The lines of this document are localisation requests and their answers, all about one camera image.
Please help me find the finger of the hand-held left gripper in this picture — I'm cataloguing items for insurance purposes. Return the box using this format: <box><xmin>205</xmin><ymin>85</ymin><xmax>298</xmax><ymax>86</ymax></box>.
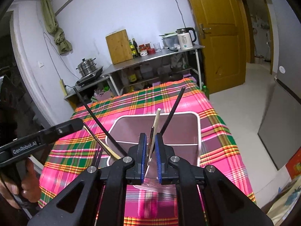
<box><xmin>38</xmin><ymin>118</ymin><xmax>84</xmax><ymax>145</ymax></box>

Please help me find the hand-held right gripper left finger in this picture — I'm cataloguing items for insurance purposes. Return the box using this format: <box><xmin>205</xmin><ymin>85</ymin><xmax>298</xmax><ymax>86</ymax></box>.
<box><xmin>27</xmin><ymin>132</ymin><xmax>147</xmax><ymax>226</ymax></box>

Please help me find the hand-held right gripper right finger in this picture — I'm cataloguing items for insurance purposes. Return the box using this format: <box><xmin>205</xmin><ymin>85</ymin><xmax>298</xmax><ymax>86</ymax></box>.
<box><xmin>155</xmin><ymin>132</ymin><xmax>274</xmax><ymax>226</ymax></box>

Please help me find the metal chopstick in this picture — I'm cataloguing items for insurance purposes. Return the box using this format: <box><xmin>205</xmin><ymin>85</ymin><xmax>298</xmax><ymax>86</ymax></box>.
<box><xmin>146</xmin><ymin>126</ymin><xmax>155</xmax><ymax>168</ymax></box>

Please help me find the pink utensil basket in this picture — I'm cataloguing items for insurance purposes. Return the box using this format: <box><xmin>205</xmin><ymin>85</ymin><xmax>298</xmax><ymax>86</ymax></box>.
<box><xmin>106</xmin><ymin>111</ymin><xmax>202</xmax><ymax>193</ymax></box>

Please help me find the person's left hand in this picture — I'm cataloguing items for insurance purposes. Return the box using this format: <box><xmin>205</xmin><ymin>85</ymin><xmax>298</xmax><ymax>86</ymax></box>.
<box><xmin>0</xmin><ymin>157</ymin><xmax>41</xmax><ymax>209</ymax></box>

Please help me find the low steel table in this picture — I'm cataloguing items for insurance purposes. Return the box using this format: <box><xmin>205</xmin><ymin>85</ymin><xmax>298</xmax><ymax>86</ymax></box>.
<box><xmin>64</xmin><ymin>74</ymin><xmax>113</xmax><ymax>110</ymax></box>

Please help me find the black induction cooker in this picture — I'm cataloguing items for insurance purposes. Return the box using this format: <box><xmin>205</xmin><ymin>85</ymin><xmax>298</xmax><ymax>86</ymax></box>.
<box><xmin>76</xmin><ymin>66</ymin><xmax>104</xmax><ymax>86</ymax></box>

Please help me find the plaid tablecloth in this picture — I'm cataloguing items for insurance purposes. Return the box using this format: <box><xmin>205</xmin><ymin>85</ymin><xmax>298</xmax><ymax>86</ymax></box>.
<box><xmin>38</xmin><ymin>76</ymin><xmax>257</xmax><ymax>226</ymax></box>

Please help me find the steel steamer pot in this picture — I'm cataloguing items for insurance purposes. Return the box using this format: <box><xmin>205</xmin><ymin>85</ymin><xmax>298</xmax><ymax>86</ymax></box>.
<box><xmin>76</xmin><ymin>58</ymin><xmax>97</xmax><ymax>78</ymax></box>

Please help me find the green hanging cloth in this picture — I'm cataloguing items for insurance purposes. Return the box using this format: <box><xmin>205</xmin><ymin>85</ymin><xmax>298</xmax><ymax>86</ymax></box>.
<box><xmin>41</xmin><ymin>0</ymin><xmax>73</xmax><ymax>55</ymax></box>

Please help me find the wooden cutting board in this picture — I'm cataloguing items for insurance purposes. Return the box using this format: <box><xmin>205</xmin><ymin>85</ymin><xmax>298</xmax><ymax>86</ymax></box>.
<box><xmin>105</xmin><ymin>29</ymin><xmax>134</xmax><ymax>65</ymax></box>

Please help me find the steel counter table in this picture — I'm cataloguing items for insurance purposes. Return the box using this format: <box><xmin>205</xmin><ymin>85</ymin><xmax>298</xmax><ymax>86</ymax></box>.
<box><xmin>101</xmin><ymin>44</ymin><xmax>204</xmax><ymax>97</ymax></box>

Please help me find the red lidded jar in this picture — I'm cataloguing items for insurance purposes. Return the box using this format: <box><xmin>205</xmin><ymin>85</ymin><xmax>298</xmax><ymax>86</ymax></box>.
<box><xmin>138</xmin><ymin>44</ymin><xmax>151</xmax><ymax>57</ymax></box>

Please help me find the clear plastic container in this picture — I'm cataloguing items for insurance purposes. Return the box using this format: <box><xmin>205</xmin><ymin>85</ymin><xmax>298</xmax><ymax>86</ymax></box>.
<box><xmin>162</xmin><ymin>33</ymin><xmax>179</xmax><ymax>49</ymax></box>

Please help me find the white electric kettle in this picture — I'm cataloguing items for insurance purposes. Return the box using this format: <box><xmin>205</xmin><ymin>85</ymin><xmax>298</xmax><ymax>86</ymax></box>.
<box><xmin>176</xmin><ymin>27</ymin><xmax>197</xmax><ymax>50</ymax></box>

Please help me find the yellow wooden door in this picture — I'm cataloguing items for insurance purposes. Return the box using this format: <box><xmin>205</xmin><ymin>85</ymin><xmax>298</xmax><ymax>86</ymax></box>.
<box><xmin>181</xmin><ymin>0</ymin><xmax>251</xmax><ymax>95</ymax></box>

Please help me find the grey refrigerator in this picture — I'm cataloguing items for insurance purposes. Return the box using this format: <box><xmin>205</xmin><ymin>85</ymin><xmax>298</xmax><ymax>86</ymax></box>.
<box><xmin>257</xmin><ymin>63</ymin><xmax>301</xmax><ymax>170</ymax></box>

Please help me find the red box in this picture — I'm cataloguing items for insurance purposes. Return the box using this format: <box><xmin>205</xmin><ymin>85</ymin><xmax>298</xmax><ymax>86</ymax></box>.
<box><xmin>286</xmin><ymin>154</ymin><xmax>301</xmax><ymax>179</ymax></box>

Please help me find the metal door handle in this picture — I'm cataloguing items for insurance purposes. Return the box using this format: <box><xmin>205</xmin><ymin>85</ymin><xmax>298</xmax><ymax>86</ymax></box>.
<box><xmin>199</xmin><ymin>24</ymin><xmax>212</xmax><ymax>38</ymax></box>

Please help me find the wall cable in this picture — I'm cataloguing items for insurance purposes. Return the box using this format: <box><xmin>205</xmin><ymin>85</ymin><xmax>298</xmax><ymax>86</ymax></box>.
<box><xmin>167</xmin><ymin>0</ymin><xmax>187</xmax><ymax>29</ymax></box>

